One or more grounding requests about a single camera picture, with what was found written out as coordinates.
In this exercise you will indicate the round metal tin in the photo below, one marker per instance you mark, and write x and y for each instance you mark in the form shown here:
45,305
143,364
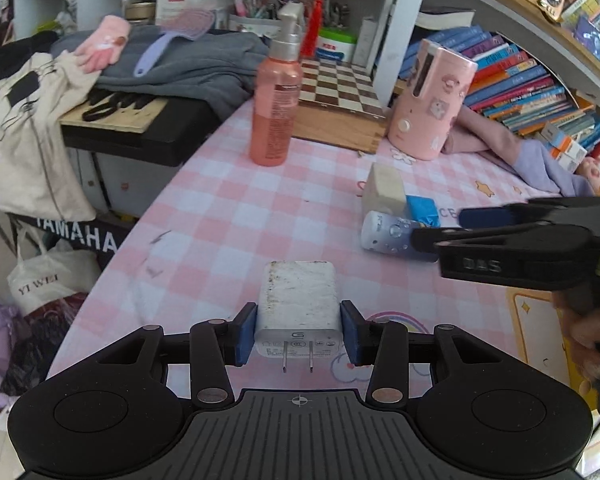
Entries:
140,11

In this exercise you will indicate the red tassel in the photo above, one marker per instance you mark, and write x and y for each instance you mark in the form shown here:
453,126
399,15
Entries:
312,25

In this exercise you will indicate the blue packet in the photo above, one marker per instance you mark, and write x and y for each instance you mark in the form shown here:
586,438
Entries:
422,210

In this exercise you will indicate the person's right hand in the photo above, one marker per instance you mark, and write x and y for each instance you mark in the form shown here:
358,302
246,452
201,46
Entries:
585,330

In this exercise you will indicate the white jar green lid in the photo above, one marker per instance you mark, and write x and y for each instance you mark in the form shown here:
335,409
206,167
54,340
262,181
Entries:
336,47

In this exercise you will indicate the black garment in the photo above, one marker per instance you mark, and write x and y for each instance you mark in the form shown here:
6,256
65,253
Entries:
10,55

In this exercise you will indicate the thin wooden board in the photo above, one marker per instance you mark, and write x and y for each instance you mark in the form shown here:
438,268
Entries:
80,120

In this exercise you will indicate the long row of colourful books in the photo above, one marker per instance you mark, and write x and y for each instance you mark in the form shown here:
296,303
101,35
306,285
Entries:
520,80

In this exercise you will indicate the white rectangular block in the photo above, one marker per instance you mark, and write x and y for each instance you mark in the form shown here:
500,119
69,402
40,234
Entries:
385,190

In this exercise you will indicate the white red-label box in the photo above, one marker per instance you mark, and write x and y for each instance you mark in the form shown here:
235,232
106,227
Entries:
172,5

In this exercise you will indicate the thick black book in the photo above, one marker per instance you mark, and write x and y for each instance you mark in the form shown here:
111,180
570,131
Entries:
445,17

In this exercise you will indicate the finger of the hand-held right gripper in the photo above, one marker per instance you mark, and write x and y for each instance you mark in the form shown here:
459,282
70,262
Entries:
485,217
505,236

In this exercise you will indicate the lavender cloth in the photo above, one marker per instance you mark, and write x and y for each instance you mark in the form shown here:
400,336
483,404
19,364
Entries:
540,167

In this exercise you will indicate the cream tote bag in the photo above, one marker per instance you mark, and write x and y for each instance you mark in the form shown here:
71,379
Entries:
35,150

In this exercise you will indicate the grey sweatshirt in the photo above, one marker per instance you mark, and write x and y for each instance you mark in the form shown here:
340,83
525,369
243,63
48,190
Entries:
190,70

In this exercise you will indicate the white shopping bag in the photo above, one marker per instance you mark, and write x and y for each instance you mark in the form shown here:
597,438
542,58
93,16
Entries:
45,280

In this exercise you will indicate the pink spray bottle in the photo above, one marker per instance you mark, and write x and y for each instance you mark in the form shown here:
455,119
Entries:
275,110

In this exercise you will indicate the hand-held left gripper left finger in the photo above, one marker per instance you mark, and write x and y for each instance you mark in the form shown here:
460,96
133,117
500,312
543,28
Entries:
245,334

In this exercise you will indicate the pink stickered cylindrical device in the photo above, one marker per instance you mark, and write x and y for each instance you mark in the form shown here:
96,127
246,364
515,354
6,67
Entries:
425,110

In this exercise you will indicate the pink checked tablecloth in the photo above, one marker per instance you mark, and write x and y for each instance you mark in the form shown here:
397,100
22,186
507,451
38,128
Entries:
230,220

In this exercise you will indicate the white orange medicine box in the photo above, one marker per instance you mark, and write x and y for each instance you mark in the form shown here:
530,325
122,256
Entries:
555,135
572,155

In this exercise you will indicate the cup of pens and brushes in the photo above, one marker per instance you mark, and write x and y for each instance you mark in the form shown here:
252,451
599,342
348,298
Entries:
252,10

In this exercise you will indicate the pink pig plush doll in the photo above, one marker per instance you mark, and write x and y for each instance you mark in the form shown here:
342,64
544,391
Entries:
591,175

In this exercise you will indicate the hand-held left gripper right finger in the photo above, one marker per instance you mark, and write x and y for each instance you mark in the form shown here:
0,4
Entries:
352,334

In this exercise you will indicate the purple hairbrush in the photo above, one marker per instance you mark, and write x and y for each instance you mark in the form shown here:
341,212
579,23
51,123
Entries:
187,22

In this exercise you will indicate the dark plastic bag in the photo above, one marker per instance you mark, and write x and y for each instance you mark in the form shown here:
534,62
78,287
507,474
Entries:
40,345

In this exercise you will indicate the black electronic keyboard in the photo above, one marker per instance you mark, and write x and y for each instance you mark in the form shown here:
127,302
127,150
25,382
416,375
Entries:
145,142

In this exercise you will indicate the tall white carton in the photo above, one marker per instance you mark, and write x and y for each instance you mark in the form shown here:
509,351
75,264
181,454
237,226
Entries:
366,42

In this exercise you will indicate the white charger plug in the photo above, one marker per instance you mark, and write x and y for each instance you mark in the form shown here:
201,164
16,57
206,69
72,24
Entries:
297,300

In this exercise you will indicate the wooden chessboard box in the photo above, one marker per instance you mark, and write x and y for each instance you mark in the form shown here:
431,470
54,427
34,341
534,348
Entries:
340,95

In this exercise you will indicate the black printed dust cover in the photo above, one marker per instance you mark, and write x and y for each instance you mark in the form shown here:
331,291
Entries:
80,240

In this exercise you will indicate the pink glove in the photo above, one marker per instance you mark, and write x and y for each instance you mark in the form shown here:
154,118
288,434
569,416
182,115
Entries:
102,45

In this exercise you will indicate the white blue tube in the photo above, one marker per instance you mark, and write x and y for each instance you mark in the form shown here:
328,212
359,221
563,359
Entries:
385,232

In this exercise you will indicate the white wooden bookshelf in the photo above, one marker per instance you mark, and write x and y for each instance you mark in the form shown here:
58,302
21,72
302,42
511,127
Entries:
405,20

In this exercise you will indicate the black scissors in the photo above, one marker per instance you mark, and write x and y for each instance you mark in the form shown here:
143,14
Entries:
110,107

